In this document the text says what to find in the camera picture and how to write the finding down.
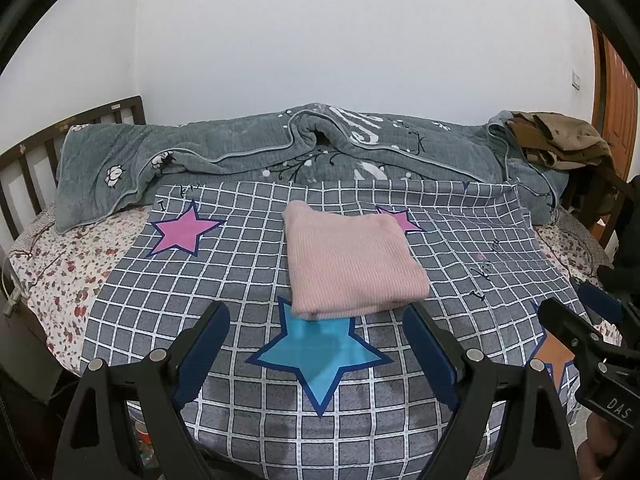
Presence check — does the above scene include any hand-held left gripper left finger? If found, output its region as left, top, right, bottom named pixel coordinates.
left=52, top=301, right=232, bottom=480

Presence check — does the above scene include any dark wooden chair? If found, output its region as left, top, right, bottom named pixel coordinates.
left=565, top=160, right=632, bottom=241

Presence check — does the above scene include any brown clothes pile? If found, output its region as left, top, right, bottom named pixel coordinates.
left=505, top=110, right=616, bottom=171

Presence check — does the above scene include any white cable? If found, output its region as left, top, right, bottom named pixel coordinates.
left=0, top=259, right=27, bottom=317

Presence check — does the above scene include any floral bed sheet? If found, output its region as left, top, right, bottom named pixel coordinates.
left=10, top=200, right=626, bottom=376

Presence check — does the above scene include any wooden door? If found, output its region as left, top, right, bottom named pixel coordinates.
left=589, top=17, right=640, bottom=161

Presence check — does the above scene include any pink knitted sweater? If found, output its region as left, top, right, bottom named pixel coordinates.
left=281, top=200, right=431, bottom=321

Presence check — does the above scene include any grey checked star blanket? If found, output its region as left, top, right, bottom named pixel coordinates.
left=80, top=180, right=601, bottom=480

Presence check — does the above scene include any grey fleece quilt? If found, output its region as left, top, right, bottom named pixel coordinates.
left=54, top=102, right=571, bottom=236

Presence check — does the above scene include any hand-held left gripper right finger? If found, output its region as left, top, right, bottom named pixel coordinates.
left=401, top=302, right=581, bottom=480

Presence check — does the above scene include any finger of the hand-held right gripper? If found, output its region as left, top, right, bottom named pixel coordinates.
left=570, top=277, right=625, bottom=325
left=537, top=297, right=608, bottom=362

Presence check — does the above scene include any dark wooden headboard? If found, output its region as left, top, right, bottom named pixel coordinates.
left=0, top=95, right=147, bottom=241

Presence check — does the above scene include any person's right hand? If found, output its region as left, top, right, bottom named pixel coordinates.
left=577, top=407, right=628, bottom=467

